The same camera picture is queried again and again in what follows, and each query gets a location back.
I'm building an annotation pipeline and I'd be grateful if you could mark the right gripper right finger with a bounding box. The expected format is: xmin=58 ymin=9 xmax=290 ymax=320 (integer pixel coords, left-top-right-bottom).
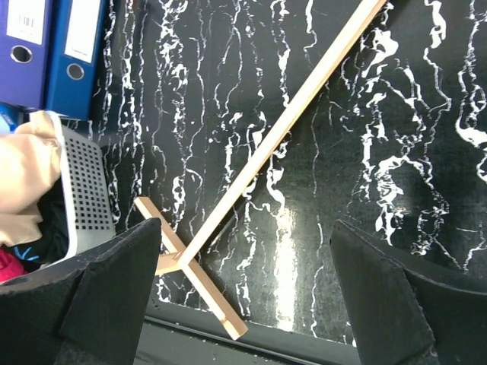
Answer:
xmin=330 ymin=220 xmax=486 ymax=364

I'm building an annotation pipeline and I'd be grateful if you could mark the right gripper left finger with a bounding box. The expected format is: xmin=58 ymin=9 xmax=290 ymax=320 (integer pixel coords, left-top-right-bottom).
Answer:
xmin=1 ymin=218 xmax=161 ymax=364

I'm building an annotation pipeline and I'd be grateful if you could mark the black t shirt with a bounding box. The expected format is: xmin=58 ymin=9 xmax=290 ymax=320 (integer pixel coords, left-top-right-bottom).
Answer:
xmin=6 ymin=179 xmax=69 ymax=272

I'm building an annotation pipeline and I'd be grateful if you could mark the red t shirt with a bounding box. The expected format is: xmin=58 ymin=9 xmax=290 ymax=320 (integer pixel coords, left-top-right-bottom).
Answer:
xmin=0 ymin=246 xmax=27 ymax=284

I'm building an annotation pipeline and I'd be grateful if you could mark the beige top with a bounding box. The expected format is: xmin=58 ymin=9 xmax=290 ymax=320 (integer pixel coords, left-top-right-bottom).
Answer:
xmin=1 ymin=111 xmax=61 ymax=246

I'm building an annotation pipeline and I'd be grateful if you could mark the white plastic basket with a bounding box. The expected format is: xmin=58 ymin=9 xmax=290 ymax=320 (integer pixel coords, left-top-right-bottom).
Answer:
xmin=40 ymin=111 xmax=116 ymax=266

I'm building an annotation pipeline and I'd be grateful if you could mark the wooden clothes rack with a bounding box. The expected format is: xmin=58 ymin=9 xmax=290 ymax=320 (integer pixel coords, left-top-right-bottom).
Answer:
xmin=135 ymin=1 xmax=385 ymax=340

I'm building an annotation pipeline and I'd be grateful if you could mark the black marble mat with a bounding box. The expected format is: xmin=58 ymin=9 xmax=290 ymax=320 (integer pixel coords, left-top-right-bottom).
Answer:
xmin=88 ymin=1 xmax=486 ymax=344

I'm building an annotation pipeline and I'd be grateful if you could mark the dark blue binder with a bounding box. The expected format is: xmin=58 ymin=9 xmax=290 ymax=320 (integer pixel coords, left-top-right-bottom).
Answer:
xmin=1 ymin=0 xmax=53 ymax=109
xmin=44 ymin=0 xmax=107 ymax=120

